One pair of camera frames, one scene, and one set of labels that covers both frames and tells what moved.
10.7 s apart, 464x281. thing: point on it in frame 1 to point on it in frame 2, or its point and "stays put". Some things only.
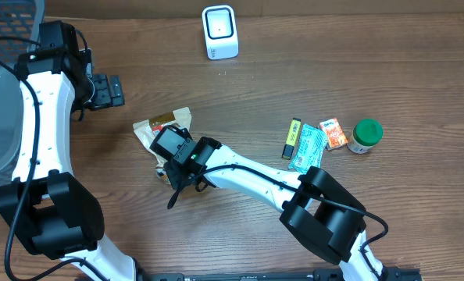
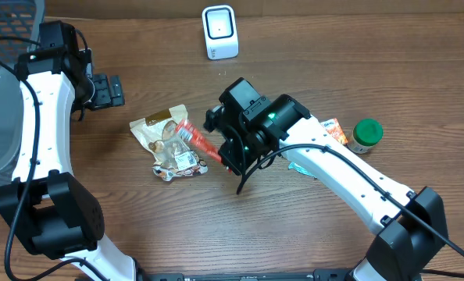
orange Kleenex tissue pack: [334, 135] stays put
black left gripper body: [105, 91] stays put
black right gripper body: [173, 172] to [212, 119]
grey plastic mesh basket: [2, 98] stays put
